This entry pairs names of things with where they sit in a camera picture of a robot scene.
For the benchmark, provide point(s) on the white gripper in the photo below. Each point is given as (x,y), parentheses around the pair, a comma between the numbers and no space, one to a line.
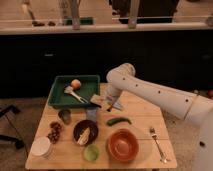
(112,95)

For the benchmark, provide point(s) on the brown chalkboard eraser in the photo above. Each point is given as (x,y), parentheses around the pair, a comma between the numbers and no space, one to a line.
(97,100)

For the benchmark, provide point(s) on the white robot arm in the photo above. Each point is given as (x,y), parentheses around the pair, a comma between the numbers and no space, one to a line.
(189,106)

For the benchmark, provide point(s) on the dark grey small cup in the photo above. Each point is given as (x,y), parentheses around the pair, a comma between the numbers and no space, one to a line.
(65,116)

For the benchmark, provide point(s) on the grey triangular cloth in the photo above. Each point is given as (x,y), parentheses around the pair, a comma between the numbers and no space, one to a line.
(117,104)

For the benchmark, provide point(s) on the green chili pepper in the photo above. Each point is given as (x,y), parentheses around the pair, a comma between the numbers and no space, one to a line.
(116,120)

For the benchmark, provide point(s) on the green plastic tray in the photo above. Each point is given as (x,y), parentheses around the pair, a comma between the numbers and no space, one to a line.
(90,85)

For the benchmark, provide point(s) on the dark brown bowl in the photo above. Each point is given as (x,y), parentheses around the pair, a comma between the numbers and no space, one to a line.
(81,126)

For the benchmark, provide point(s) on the orange fruit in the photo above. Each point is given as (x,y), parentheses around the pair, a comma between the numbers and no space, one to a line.
(75,84)

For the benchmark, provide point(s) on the yellow banana piece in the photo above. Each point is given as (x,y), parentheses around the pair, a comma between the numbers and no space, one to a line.
(84,137)

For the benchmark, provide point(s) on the orange bowl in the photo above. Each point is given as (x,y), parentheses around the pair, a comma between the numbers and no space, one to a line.
(122,145)

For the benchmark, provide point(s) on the small green bowl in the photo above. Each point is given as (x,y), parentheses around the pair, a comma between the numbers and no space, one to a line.
(91,153)

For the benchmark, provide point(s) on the brown grape bunch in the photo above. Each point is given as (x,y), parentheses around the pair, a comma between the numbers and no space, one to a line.
(55,130)

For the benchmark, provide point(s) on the silver fork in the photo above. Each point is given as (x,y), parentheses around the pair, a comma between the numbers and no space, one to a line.
(153,134)

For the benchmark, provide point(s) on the white stacked plates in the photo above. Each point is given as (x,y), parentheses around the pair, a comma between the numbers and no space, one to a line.
(41,147)

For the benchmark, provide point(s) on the black chair base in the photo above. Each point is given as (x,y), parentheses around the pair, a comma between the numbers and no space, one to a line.
(18,140)

